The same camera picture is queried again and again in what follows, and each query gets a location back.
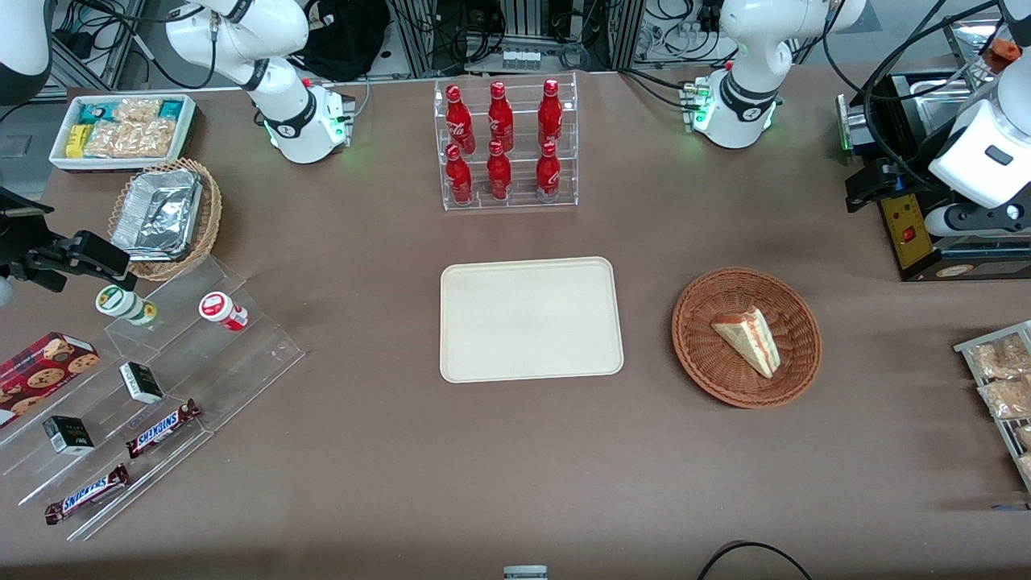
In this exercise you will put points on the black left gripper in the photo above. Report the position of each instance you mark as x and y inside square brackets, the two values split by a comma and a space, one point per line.
[904, 167]

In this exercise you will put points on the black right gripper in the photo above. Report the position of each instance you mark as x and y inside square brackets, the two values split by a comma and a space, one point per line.
[16, 236]

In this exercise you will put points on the triangular sandwich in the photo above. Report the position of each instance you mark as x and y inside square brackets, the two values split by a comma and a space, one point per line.
[753, 340]

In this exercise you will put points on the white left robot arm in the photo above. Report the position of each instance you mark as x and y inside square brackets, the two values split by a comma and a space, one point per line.
[749, 48]

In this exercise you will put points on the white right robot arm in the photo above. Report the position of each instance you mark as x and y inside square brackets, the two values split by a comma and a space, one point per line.
[283, 121]

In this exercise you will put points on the aluminium foil tray stack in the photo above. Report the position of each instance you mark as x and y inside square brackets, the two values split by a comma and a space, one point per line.
[157, 213]

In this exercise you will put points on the light tan wicker basket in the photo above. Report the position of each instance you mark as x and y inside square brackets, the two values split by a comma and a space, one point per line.
[211, 213]

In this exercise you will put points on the tray of packaged snacks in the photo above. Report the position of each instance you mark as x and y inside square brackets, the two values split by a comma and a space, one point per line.
[966, 348]

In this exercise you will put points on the brown round wicker basket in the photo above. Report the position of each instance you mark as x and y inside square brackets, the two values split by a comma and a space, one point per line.
[709, 362]

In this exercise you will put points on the beige rectangular tray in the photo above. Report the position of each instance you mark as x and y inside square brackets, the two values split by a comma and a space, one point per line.
[532, 320]

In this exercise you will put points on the green lid sunflower cup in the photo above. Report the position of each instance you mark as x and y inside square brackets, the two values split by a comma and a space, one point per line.
[121, 302]

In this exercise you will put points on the black food warmer machine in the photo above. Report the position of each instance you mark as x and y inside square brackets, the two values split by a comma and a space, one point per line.
[910, 242]

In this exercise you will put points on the steel warmer pan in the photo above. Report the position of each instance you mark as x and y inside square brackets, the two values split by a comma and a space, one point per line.
[950, 109]

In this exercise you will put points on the red tartan cookie box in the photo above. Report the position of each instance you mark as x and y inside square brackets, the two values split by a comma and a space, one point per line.
[44, 370]

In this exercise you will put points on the white rectangular snack bin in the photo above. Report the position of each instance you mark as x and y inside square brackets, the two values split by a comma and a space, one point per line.
[60, 159]

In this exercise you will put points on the yellow snack packet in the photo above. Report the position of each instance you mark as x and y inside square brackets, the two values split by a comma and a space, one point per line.
[77, 142]

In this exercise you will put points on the small black carton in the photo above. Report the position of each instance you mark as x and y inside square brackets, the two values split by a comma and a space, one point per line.
[142, 383]
[68, 435]

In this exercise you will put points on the clear bag of crackers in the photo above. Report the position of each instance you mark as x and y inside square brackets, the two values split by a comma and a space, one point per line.
[129, 139]
[137, 110]

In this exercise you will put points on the red lid white cup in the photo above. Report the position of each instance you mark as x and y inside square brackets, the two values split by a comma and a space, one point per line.
[219, 308]

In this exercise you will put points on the teal snack packet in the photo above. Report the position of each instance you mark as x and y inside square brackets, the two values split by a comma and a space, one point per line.
[171, 109]
[97, 111]

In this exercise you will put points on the orange red sausage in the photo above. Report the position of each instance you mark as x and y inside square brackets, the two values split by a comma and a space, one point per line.
[1003, 53]

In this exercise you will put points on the brown Snickers bar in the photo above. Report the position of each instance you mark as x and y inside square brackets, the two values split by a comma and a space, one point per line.
[86, 494]
[163, 428]

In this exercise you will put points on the clear acrylic stepped stand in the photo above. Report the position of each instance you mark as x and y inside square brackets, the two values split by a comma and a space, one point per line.
[250, 354]

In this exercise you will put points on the clear bag of fried snacks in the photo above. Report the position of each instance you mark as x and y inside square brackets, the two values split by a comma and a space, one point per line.
[1003, 358]
[1007, 399]
[1024, 437]

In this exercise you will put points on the red cola bottle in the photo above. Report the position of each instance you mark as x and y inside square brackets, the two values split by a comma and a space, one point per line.
[458, 179]
[459, 121]
[548, 176]
[500, 119]
[550, 114]
[499, 176]

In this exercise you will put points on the black bag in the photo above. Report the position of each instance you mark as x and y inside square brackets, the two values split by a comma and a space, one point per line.
[346, 40]

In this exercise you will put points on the clear acrylic bottle rack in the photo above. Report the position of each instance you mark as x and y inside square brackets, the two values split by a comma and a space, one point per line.
[523, 203]

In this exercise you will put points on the grey power strip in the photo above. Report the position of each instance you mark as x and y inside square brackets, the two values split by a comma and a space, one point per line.
[521, 60]

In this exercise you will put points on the grey block at table edge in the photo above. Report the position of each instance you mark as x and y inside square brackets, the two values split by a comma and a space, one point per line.
[525, 573]

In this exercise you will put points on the aluminium profile frame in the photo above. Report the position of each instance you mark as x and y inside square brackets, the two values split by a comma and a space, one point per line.
[419, 32]

